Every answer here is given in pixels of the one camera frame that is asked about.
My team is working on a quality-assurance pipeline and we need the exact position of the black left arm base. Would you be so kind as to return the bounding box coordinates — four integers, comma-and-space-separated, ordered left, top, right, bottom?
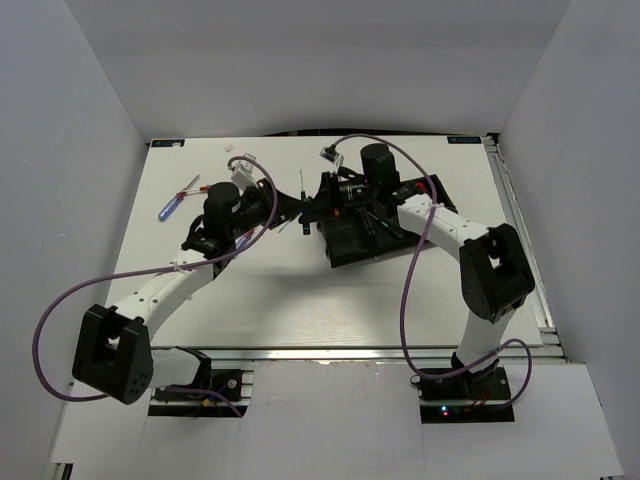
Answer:
148, 347, 253, 419

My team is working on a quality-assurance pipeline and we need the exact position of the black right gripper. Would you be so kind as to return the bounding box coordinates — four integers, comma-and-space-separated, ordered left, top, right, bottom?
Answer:
298, 173, 377, 225

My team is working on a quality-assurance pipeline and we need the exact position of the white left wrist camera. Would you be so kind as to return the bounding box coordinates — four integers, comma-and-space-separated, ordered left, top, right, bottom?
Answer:
229, 160, 257, 190

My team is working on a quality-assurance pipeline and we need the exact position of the red folding knife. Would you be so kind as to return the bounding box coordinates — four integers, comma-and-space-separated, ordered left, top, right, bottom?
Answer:
412, 181, 433, 197

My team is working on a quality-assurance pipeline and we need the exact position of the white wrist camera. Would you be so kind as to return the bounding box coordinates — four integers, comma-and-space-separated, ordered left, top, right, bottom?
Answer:
229, 160, 257, 190
320, 145, 344, 167

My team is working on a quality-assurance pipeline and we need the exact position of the blue table label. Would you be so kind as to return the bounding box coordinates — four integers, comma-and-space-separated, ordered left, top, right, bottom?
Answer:
446, 136, 483, 145
150, 139, 185, 148

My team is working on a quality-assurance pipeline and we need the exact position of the blue table label left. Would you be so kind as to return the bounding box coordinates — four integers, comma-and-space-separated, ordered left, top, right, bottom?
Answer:
150, 139, 185, 148

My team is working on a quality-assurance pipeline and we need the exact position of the blue handled screwdriver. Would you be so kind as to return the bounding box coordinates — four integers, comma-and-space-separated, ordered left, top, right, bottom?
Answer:
235, 229, 259, 252
178, 185, 211, 197
157, 175, 200, 222

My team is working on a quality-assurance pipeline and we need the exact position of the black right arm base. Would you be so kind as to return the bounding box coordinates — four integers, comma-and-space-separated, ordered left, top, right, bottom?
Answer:
410, 367, 515, 425

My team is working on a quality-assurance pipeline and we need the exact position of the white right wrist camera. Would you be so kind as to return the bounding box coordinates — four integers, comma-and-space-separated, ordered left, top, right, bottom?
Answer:
320, 145, 344, 167

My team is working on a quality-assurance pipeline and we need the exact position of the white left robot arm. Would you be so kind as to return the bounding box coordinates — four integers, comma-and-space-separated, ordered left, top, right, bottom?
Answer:
72, 180, 305, 405

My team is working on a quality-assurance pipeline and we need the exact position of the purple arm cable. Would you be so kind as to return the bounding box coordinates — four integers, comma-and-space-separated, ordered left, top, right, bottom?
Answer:
332, 133, 534, 412
32, 155, 279, 417

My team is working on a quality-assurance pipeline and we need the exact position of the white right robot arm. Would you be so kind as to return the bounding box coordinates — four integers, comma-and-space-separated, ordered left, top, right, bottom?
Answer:
299, 137, 535, 399

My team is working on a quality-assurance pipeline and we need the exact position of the black green precision screwdriver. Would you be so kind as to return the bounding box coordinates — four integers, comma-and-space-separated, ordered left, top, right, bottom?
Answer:
299, 169, 311, 236
365, 210, 403, 240

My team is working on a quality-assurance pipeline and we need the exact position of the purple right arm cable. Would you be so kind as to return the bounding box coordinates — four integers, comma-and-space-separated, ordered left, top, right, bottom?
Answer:
332, 133, 534, 412

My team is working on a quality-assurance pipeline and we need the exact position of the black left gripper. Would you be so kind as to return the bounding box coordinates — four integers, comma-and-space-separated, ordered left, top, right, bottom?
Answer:
227, 178, 308, 241

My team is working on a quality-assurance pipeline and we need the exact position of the blue table label right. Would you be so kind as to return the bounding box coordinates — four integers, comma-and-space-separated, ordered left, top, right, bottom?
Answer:
446, 136, 483, 145

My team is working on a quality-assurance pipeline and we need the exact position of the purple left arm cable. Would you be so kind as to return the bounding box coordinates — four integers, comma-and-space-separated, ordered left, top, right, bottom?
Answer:
32, 155, 279, 417

